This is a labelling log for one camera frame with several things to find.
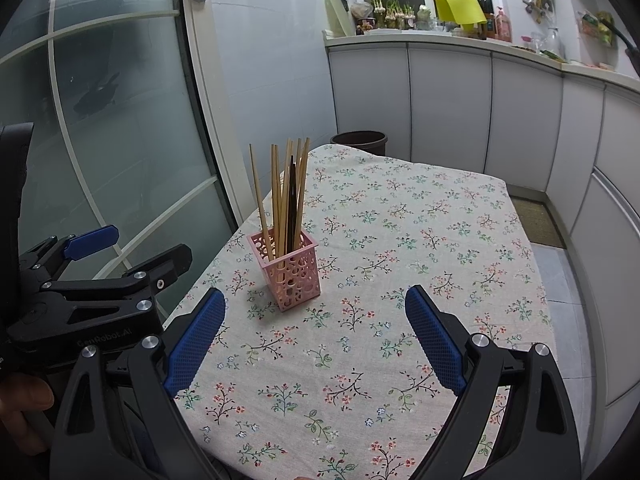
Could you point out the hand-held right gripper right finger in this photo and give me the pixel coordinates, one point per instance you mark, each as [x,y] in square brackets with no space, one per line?
[432,335]

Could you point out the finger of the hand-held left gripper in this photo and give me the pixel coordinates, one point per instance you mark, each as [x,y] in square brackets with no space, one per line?
[165,267]
[92,242]

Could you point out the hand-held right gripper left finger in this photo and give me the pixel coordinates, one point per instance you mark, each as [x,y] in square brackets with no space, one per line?
[195,345]

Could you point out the pink perforated chopstick holder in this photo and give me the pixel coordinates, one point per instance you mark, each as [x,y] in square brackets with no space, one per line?
[295,280]

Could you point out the black chopstick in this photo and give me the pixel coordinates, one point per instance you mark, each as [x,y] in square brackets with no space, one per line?
[293,210]
[290,200]

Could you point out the person's left hand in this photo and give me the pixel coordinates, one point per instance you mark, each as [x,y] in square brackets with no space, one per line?
[20,400]

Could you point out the floral tablecloth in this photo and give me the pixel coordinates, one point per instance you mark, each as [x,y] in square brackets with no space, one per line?
[400,260]

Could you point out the glass sliding door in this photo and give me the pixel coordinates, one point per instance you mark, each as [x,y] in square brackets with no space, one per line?
[125,110]

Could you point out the olive doormat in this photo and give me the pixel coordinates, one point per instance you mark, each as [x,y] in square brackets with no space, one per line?
[537,222]

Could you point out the brown trash bin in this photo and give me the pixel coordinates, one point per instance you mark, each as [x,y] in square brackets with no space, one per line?
[359,141]

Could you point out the white kitchen cabinets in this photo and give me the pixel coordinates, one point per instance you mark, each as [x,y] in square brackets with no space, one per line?
[450,105]

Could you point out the white cutting board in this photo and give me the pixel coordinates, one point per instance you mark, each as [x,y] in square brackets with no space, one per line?
[336,15]

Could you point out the pink soap bottle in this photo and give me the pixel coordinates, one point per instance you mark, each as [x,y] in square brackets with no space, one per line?
[503,27]

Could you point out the clear glass jar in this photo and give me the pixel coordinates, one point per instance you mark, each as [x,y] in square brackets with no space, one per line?
[554,42]

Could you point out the sprouting garlic plants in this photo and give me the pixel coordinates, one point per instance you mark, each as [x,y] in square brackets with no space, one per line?
[392,12]

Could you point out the yellow plastic sheet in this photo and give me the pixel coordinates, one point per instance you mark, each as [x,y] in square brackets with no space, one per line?
[460,10]

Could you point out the green packet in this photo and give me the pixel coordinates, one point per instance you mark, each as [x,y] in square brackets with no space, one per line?
[597,27]

